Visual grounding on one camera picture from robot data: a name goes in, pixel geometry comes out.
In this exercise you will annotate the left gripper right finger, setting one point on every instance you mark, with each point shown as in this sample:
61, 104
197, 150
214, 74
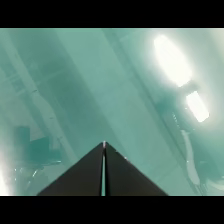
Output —
128, 178

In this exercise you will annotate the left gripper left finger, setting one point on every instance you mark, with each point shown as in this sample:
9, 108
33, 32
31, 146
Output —
85, 176

